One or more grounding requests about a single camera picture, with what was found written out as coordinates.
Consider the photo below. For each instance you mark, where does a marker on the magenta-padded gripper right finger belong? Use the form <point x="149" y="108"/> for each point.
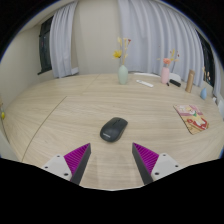
<point x="165" y="165"/>

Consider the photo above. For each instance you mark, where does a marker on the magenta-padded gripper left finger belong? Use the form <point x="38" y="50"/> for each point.
<point x="58" y="166"/>

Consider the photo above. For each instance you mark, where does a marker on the black computer mouse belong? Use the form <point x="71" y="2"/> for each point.
<point x="113" y="129"/>

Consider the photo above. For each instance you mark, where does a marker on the white chair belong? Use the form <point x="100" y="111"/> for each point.
<point x="146" y="74"/>
<point x="221" y="108"/>
<point x="175" y="77"/>

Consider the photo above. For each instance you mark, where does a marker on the blue teardrop vase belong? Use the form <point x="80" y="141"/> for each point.
<point x="203" y="94"/>

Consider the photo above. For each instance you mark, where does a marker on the black oblong case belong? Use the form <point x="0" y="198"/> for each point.
<point x="175" y="83"/>

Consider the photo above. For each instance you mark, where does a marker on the white remote control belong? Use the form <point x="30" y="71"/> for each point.
<point x="144" y="83"/>

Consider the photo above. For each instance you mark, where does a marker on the gold drink bottle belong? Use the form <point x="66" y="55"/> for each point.
<point x="190" y="81"/>

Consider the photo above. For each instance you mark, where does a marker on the pink vase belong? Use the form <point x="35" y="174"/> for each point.
<point x="165" y="76"/>

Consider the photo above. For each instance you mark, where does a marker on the pale green vase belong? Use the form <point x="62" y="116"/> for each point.
<point x="123" y="76"/>

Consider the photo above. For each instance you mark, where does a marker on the narrow white curtain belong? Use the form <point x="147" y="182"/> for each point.
<point x="61" y="43"/>
<point x="217" y="78"/>

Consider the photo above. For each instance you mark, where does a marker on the yellow dried flower bunch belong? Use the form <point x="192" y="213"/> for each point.
<point x="117" y="53"/>

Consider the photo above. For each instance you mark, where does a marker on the wide white curtain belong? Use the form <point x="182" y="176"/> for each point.
<point x="156" y="33"/>

